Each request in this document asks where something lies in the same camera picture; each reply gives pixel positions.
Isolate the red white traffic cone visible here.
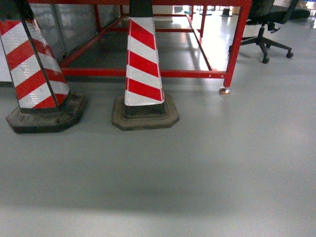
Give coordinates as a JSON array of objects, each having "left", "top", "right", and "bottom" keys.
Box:
[{"left": 0, "top": 0, "right": 86, "bottom": 134}]

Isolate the black office chair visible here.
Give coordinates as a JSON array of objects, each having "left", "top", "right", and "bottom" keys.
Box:
[{"left": 241, "top": 0, "right": 310, "bottom": 64}]

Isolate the red metal table frame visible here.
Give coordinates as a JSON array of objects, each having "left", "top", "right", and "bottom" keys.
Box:
[{"left": 29, "top": 0, "right": 251, "bottom": 93}]

